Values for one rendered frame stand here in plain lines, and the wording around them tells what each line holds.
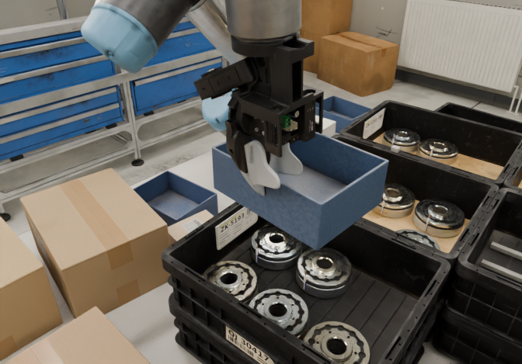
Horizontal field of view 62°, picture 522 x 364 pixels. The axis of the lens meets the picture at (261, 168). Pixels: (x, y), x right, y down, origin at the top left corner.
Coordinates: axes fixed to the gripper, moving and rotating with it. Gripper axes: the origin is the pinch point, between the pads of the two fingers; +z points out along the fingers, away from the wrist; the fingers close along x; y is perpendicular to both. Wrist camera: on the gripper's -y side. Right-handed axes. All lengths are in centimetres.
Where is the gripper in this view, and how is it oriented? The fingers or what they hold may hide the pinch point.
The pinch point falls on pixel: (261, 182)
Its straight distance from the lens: 57.3
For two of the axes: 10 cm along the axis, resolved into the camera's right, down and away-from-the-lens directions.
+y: 6.9, 3.7, -6.2
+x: 7.2, -4.2, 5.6
